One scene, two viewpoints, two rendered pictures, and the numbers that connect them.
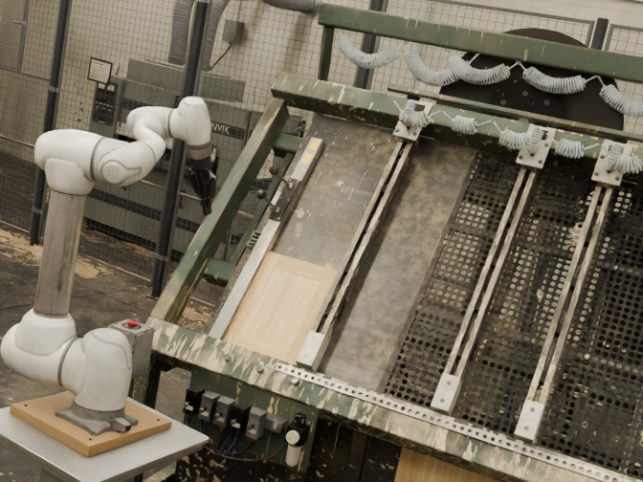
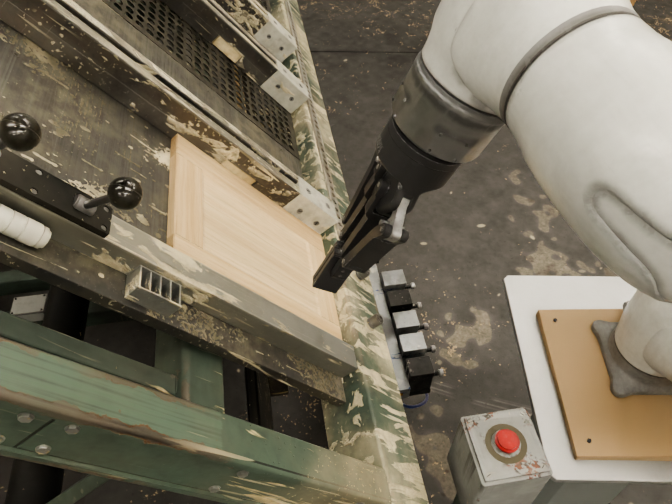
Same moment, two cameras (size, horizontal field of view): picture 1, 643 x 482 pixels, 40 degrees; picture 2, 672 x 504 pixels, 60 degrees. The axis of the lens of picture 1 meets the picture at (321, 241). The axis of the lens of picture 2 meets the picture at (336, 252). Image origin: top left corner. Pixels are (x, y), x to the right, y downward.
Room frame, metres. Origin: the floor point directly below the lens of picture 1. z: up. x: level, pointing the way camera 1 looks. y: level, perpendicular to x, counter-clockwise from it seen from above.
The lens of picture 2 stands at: (3.39, 0.80, 1.85)
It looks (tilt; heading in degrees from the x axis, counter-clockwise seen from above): 48 degrees down; 240
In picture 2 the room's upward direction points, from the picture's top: straight up
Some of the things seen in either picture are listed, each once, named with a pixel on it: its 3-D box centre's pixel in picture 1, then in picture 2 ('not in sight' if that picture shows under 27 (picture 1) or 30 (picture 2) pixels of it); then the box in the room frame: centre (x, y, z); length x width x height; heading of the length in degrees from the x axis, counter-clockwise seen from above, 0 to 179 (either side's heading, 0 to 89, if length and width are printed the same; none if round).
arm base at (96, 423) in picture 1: (102, 412); (645, 343); (2.48, 0.54, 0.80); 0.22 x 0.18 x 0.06; 58
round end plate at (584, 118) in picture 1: (523, 123); not in sight; (3.79, -0.74, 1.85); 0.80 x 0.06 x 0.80; 69
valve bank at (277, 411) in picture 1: (239, 424); (393, 317); (2.85, 0.15, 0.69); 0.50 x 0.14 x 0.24; 69
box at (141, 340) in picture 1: (127, 350); (494, 465); (2.94, 0.59, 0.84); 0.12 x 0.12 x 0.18; 69
